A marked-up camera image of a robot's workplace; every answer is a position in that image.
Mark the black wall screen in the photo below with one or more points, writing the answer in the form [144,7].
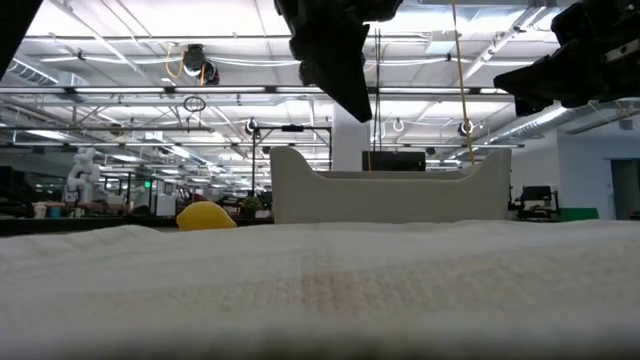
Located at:
[393,161]

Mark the green box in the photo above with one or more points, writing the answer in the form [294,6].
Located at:
[579,214]

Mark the yellow toy fruit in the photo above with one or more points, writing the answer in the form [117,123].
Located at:
[205,217]

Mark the black table edge frame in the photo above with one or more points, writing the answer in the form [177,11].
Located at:
[100,223]

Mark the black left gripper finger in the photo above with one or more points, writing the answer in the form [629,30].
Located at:
[325,70]
[361,85]

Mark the white cup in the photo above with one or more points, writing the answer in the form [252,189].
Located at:
[40,211]

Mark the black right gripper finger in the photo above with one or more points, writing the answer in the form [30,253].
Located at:
[547,98]
[540,75]

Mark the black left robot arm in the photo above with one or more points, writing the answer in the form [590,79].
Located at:
[12,25]

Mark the small potted plant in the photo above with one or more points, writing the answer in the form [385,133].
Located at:
[250,205]

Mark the blue cup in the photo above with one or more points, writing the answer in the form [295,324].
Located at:
[55,212]

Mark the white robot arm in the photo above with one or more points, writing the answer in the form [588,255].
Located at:
[82,175]

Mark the black gantry frame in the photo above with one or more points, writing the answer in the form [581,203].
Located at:
[254,160]

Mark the white cabinet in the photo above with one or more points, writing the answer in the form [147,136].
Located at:
[165,205]

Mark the white checked cloth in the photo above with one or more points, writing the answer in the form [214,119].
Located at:
[320,290]

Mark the red tool cart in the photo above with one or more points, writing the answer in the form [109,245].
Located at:
[198,198]

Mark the black workstation machine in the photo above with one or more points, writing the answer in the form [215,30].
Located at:
[536,197]

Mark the white building pillar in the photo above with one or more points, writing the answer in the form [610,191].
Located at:
[350,145]

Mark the silver ceiling duct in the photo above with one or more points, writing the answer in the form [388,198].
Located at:
[540,125]

